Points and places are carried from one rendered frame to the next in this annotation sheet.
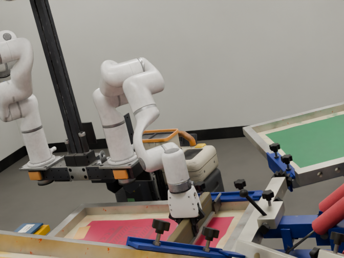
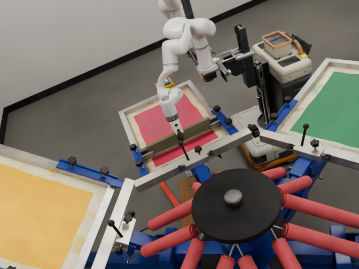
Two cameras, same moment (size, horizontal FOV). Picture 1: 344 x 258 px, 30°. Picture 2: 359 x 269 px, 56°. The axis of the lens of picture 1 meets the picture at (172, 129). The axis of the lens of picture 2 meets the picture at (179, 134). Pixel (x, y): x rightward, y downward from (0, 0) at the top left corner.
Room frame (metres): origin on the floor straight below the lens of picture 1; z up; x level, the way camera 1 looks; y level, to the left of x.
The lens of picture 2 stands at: (1.13, -1.32, 2.26)
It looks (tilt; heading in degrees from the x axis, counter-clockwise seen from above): 38 degrees down; 58
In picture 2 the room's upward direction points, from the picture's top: 21 degrees counter-clockwise
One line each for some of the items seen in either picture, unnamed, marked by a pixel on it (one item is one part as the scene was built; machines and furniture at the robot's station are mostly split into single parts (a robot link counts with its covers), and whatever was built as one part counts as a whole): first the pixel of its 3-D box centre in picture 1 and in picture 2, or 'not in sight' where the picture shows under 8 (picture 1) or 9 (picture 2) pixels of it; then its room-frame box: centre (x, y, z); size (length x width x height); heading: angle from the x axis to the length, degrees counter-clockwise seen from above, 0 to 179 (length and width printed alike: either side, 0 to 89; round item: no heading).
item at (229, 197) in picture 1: (223, 202); (225, 124); (2.22, -0.13, 0.97); 0.30 x 0.05 x 0.07; 64
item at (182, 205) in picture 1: (183, 200); (174, 123); (1.98, 0.02, 1.12); 0.10 x 0.08 x 0.11; 64
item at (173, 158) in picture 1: (172, 161); (172, 101); (2.02, 0.02, 1.25); 0.15 x 0.10 x 0.11; 21
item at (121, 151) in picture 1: (120, 140); (206, 55); (2.53, 0.22, 1.21); 0.16 x 0.13 x 0.15; 148
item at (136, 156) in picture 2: not in sight; (140, 163); (1.72, 0.12, 0.97); 0.30 x 0.05 x 0.07; 64
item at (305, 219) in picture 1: (290, 226); (202, 172); (1.83, -0.29, 1.02); 0.17 x 0.06 x 0.05; 64
